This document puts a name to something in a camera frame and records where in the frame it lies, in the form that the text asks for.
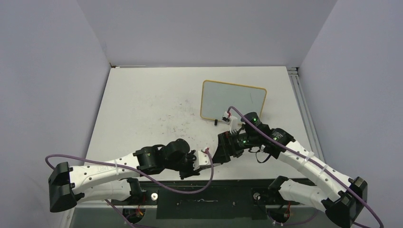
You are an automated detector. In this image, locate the yellow framed whiteboard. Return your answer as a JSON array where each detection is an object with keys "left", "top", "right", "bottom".
[{"left": 200, "top": 80, "right": 267, "bottom": 121}]

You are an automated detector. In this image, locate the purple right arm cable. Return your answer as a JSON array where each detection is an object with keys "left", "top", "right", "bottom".
[{"left": 227, "top": 106, "right": 385, "bottom": 228}]

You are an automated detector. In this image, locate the aluminium frame rail right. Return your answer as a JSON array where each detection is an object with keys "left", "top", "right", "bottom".
[{"left": 287, "top": 67, "right": 325, "bottom": 161}]

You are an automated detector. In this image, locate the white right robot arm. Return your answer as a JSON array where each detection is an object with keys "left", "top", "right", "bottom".
[{"left": 212, "top": 112, "right": 367, "bottom": 228}]

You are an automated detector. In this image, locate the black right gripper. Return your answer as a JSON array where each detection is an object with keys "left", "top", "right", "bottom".
[{"left": 211, "top": 129, "right": 259, "bottom": 164}]

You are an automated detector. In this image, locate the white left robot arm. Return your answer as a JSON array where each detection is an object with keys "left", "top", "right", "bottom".
[{"left": 48, "top": 139, "right": 211, "bottom": 213}]

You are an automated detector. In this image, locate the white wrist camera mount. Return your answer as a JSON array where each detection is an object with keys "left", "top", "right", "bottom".
[
  {"left": 222, "top": 111, "right": 239, "bottom": 133},
  {"left": 193, "top": 147, "right": 211, "bottom": 171}
]

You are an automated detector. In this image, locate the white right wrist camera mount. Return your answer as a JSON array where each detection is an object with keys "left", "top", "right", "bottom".
[{"left": 222, "top": 111, "right": 239, "bottom": 133}]

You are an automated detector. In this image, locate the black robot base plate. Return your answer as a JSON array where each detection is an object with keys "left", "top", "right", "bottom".
[{"left": 112, "top": 179, "right": 289, "bottom": 220}]

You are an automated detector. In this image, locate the red capped whiteboard marker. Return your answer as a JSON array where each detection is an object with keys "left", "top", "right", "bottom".
[{"left": 200, "top": 163, "right": 214, "bottom": 171}]

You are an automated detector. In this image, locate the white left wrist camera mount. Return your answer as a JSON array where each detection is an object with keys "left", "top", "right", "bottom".
[{"left": 193, "top": 147, "right": 211, "bottom": 171}]

